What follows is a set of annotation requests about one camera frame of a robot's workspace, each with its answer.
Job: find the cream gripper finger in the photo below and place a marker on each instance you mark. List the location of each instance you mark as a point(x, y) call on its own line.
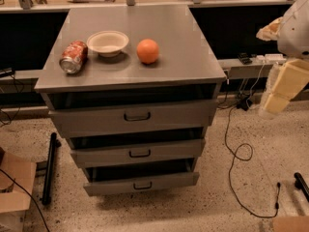
point(284, 82)
point(271, 31)

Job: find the grey top drawer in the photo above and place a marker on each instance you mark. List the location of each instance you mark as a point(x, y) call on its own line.
point(118, 119)

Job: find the grey drawer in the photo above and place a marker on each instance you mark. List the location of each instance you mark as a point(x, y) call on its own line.
point(138, 153)
point(167, 181)
point(118, 119)

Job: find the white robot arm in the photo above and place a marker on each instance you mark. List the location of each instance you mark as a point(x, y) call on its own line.
point(293, 39)

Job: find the grey metal drawer cabinet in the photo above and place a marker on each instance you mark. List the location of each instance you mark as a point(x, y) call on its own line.
point(185, 70)

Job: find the grey middle drawer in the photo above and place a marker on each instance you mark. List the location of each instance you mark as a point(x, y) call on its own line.
point(138, 153)

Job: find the grey bottom drawer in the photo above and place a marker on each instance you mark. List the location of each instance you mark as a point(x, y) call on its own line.
point(167, 181)

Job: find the white power strip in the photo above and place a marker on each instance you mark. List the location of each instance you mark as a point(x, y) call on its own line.
point(271, 58)

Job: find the black remote on ledge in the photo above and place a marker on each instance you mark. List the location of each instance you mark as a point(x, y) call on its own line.
point(244, 58)

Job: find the black bar right floor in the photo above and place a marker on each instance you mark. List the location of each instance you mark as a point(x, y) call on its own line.
point(301, 184)

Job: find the orange fruit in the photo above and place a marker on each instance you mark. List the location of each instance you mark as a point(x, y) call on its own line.
point(147, 51)

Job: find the cardboard box bottom right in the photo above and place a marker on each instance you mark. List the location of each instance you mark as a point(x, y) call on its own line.
point(291, 224)

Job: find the cardboard box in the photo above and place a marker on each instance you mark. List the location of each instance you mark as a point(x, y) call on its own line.
point(291, 224)
point(17, 177)

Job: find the white paper bowl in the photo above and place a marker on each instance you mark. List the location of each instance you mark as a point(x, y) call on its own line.
point(108, 43)

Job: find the red soda can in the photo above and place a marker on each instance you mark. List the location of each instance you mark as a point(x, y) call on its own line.
point(74, 57)

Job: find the black bar on floor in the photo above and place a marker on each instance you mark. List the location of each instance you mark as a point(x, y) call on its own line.
point(54, 143)

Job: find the cardboard box left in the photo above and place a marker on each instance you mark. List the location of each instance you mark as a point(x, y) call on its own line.
point(17, 177)

